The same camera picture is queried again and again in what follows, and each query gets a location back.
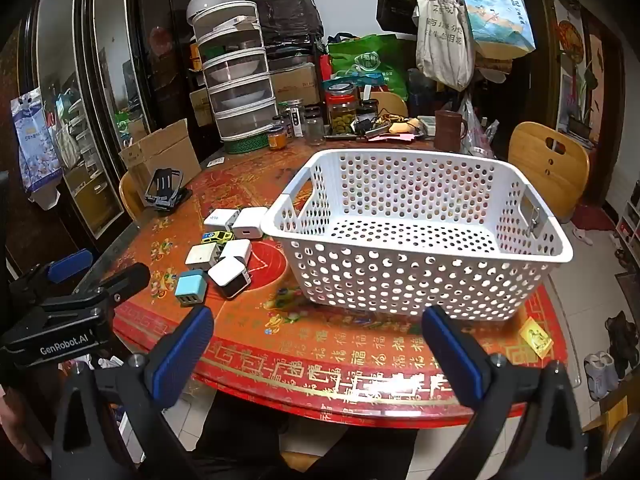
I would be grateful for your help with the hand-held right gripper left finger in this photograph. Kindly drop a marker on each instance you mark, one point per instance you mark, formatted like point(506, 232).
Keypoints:
point(182, 355)

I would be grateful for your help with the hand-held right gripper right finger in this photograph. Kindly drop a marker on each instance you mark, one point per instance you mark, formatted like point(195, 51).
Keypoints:
point(452, 360)

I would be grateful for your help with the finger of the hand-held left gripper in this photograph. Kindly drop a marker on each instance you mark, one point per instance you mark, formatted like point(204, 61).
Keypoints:
point(120, 282)
point(70, 265)

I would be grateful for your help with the light blue charger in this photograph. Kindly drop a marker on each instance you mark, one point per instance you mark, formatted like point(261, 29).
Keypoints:
point(191, 287)

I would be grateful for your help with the white perforated plastic basket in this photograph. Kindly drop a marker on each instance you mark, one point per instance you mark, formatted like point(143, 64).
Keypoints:
point(425, 280)

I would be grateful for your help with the cream charger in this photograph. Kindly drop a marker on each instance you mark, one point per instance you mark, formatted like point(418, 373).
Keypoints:
point(201, 256)

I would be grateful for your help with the white and dark red charger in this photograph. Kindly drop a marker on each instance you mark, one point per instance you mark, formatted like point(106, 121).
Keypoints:
point(227, 276)

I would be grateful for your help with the yellow toy car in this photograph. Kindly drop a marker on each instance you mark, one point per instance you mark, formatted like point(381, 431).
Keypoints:
point(218, 236)

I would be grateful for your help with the small white charger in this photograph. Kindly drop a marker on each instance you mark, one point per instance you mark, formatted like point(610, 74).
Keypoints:
point(236, 251)

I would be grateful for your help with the white charger with blue label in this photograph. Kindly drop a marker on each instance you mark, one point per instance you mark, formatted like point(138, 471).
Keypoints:
point(218, 219)

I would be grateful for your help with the large white charger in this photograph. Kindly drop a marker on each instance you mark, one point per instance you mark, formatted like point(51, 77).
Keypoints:
point(248, 222)

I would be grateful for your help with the yellow paper card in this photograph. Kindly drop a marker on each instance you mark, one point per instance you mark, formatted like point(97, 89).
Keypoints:
point(535, 337)

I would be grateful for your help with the black folding phone stand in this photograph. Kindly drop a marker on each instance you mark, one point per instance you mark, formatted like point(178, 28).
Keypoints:
point(167, 192)

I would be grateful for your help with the open cardboard box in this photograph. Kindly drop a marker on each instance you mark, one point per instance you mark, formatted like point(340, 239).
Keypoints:
point(160, 152)

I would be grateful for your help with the grey slippers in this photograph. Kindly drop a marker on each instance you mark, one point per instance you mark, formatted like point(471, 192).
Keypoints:
point(600, 375)

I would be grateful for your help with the metal binder clip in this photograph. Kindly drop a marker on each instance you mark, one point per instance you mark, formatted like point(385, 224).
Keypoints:
point(534, 220)

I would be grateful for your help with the black shoes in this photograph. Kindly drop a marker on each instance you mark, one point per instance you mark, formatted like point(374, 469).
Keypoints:
point(622, 335)

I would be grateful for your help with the white slipper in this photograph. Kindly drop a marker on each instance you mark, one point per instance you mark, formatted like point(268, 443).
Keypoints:
point(582, 235)

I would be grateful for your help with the metal pot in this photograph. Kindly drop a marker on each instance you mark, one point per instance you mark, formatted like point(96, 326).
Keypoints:
point(620, 445)

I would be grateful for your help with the green plastic tray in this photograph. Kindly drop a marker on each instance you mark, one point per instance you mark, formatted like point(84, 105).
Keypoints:
point(247, 144)

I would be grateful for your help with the red door mat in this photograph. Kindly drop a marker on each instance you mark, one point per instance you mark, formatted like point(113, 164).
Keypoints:
point(592, 217)

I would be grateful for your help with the small jar with orange contents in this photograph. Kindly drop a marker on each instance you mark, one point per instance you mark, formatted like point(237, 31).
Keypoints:
point(276, 140)

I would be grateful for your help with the wooden chair with slotted back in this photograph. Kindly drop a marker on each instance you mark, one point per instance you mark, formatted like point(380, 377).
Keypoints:
point(547, 167)

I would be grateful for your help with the dark mirrored wardrobe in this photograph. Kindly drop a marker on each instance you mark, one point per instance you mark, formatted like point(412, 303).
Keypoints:
point(140, 60)

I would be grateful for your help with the white shoe shelf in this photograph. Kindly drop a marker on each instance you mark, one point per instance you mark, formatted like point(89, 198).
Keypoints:
point(627, 230)

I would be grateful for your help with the brown ceramic mug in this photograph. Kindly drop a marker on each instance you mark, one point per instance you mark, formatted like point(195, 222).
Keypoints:
point(448, 130)

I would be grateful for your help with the clear plastic bag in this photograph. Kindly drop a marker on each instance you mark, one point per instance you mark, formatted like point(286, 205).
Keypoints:
point(475, 130)

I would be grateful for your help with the cluttered metal tray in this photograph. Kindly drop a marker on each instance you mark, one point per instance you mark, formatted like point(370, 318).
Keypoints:
point(395, 127)

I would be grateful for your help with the white stacked drawer tower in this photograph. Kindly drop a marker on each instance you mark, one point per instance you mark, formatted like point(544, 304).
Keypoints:
point(240, 75)

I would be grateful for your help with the white stick device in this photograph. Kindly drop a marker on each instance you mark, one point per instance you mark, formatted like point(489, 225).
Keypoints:
point(296, 119)

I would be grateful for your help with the empty glass jar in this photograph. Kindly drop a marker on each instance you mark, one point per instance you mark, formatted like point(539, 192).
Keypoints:
point(315, 127)

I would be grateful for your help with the brown cardboard box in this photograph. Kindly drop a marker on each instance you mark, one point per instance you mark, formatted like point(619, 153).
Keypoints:
point(295, 85)

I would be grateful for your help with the potted plant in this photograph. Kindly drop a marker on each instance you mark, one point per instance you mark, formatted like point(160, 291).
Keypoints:
point(580, 127)

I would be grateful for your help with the glass jar with red lid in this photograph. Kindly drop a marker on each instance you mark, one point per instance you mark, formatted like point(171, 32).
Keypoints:
point(342, 107)

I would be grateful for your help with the white domed lid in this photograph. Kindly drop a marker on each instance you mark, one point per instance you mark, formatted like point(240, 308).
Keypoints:
point(202, 6)

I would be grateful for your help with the black metal rack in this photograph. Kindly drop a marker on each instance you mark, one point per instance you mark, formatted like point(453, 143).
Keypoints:
point(317, 55)

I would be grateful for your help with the green shopping bag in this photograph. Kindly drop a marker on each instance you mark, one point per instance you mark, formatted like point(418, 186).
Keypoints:
point(370, 62)

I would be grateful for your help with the black plastic bag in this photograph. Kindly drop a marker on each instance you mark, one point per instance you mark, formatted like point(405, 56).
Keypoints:
point(290, 12)

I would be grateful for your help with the beige canvas tote bag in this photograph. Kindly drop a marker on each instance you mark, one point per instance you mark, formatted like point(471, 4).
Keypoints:
point(445, 35)

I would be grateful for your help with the blue printed tote bag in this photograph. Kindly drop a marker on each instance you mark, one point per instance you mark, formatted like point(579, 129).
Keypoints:
point(492, 12)

